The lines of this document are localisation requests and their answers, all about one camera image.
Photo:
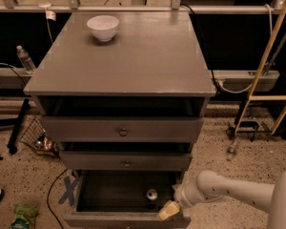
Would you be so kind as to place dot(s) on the grey middle drawer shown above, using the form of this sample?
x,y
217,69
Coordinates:
x,y
133,156

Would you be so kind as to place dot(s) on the wire mesh basket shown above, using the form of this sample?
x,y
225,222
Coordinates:
x,y
38,140

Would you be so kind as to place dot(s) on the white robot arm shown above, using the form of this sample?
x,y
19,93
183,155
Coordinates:
x,y
210,186

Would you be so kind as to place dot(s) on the grey drawer cabinet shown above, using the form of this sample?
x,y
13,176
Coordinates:
x,y
152,68

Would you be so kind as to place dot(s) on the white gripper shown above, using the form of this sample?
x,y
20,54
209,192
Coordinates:
x,y
180,195

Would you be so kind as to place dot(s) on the green snack bag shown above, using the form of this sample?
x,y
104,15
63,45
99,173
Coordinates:
x,y
24,217

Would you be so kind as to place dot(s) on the silver redbull can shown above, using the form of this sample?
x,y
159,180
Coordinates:
x,y
152,194

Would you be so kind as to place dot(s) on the clear plastic water bottle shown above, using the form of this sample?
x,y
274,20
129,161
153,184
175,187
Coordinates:
x,y
25,60

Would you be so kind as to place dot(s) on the white tag with cord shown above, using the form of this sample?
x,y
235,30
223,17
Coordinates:
x,y
50,15

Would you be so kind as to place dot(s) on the plastic bottle on floor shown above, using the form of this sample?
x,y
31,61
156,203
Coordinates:
x,y
232,150

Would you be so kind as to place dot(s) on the black tripod leg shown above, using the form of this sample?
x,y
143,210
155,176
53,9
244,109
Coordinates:
x,y
16,124

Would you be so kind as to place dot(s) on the white ceramic bowl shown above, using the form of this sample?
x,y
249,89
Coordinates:
x,y
103,27

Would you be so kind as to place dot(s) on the grey drawer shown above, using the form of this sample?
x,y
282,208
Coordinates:
x,y
133,156
109,129
117,200

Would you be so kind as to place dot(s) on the grey top drawer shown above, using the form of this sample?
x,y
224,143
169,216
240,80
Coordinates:
x,y
109,129

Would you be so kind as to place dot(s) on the grey bottom drawer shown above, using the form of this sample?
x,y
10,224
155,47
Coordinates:
x,y
117,200

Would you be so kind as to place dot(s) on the grey tape cross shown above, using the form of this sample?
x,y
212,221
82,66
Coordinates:
x,y
69,195

